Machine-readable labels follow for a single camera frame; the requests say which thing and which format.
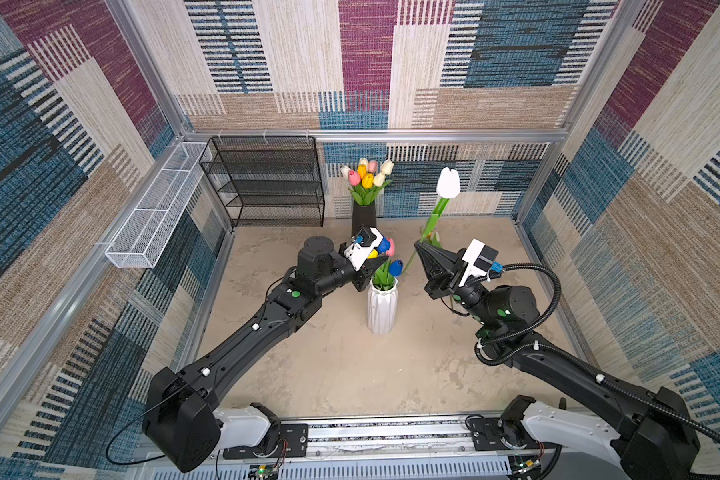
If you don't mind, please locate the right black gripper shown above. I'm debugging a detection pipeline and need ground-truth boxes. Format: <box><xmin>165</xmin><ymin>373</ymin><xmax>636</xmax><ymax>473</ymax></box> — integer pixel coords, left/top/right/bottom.
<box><xmin>414</xmin><ymin>240</ymin><xmax>495</xmax><ymax>325</ymax></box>

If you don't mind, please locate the white ribbed ceramic vase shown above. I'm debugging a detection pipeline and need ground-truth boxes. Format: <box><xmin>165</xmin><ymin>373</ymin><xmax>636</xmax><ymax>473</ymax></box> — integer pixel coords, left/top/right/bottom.
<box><xmin>367</xmin><ymin>282</ymin><xmax>398</xmax><ymax>335</ymax></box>

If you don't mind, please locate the black cylindrical vase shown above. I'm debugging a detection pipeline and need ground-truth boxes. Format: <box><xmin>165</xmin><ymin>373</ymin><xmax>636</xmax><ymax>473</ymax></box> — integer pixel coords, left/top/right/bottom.
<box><xmin>350</xmin><ymin>202</ymin><xmax>377</xmax><ymax>236</ymax></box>

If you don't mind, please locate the white blue tinted tulip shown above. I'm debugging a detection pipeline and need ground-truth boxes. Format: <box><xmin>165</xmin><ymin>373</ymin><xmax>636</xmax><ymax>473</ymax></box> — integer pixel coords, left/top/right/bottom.
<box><xmin>417</xmin><ymin>167</ymin><xmax>461</xmax><ymax>245</ymax></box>

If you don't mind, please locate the cream white tulip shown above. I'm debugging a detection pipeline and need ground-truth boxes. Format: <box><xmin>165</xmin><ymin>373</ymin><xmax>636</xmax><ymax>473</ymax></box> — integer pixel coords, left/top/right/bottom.
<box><xmin>380</xmin><ymin>160</ymin><xmax>394</xmax><ymax>176</ymax></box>

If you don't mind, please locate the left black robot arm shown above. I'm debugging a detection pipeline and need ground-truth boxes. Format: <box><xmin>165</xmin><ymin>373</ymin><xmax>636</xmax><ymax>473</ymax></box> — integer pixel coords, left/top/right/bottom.
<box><xmin>142</xmin><ymin>227</ymin><xmax>391</xmax><ymax>473</ymax></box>

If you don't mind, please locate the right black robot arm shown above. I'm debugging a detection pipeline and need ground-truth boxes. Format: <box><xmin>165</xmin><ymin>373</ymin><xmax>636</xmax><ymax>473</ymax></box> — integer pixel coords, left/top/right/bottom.
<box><xmin>415</xmin><ymin>241</ymin><xmax>700</xmax><ymax>479</ymax></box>

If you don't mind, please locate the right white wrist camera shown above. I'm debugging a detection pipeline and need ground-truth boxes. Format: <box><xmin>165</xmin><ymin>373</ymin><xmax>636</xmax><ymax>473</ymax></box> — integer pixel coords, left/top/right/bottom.
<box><xmin>458</xmin><ymin>239</ymin><xmax>504</xmax><ymax>287</ymax></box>

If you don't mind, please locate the black wire shelf rack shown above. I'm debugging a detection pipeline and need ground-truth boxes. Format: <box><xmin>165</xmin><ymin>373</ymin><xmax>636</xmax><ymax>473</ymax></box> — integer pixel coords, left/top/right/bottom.
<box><xmin>199</xmin><ymin>136</ymin><xmax>325</xmax><ymax>227</ymax></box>

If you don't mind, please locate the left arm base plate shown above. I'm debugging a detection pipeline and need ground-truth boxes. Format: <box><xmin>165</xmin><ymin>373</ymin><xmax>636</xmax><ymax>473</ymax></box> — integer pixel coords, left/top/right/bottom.
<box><xmin>222</xmin><ymin>423</ymin><xmax>309</xmax><ymax>461</ymax></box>

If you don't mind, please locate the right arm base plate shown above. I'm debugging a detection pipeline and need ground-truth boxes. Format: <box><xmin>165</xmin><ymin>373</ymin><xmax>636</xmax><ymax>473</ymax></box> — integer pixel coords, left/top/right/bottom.
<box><xmin>464</xmin><ymin>415</ymin><xmax>559</xmax><ymax>453</ymax></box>

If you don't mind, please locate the aluminium rail with cable duct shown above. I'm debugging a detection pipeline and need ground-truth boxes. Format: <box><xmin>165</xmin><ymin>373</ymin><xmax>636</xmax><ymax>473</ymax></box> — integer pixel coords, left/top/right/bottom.
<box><xmin>126</xmin><ymin>407</ymin><xmax>626</xmax><ymax>479</ymax></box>

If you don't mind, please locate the white wire mesh basket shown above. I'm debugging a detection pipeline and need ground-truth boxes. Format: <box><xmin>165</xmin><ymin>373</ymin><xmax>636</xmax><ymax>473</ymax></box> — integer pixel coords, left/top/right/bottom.
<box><xmin>105</xmin><ymin>142</ymin><xmax>205</xmax><ymax>269</ymax></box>

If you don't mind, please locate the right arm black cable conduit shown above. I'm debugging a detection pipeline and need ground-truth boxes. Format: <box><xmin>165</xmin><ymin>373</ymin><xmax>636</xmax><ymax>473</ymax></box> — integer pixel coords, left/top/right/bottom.
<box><xmin>473</xmin><ymin>262</ymin><xmax>720</xmax><ymax>480</ymax></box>

